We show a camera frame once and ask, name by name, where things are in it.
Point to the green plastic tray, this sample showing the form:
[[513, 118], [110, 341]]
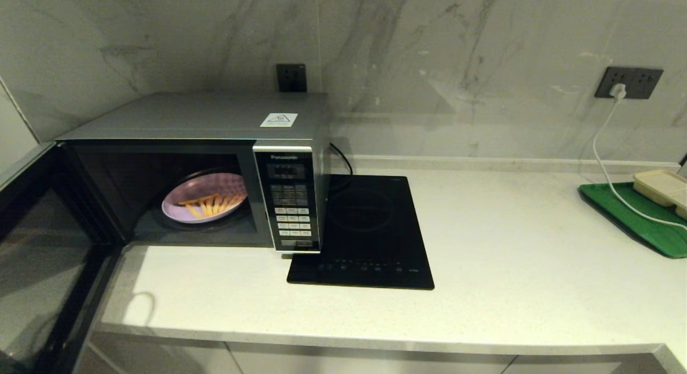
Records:
[[660, 240]]

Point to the white warning sticker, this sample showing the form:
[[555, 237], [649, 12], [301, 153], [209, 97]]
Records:
[[278, 119]]

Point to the grey cabinet door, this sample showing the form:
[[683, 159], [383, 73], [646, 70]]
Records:
[[375, 363], [161, 358]]

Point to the black glass microwave door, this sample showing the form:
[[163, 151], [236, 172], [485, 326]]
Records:
[[32, 266]]

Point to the black wide wall socket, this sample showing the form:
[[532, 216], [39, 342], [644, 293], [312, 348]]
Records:
[[642, 82]]

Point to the silver microwave oven body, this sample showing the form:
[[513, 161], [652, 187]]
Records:
[[188, 116]]

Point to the glass microwave turntable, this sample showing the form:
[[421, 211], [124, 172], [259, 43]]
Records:
[[214, 227]]

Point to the purple round plate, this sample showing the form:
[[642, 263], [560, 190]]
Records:
[[214, 183]]

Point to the black induction cooktop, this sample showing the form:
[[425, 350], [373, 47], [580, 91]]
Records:
[[370, 224]]

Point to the beige lunch box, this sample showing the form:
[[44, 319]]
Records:
[[660, 186]]

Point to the orange carrot sticks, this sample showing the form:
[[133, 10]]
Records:
[[203, 208], [194, 210]]

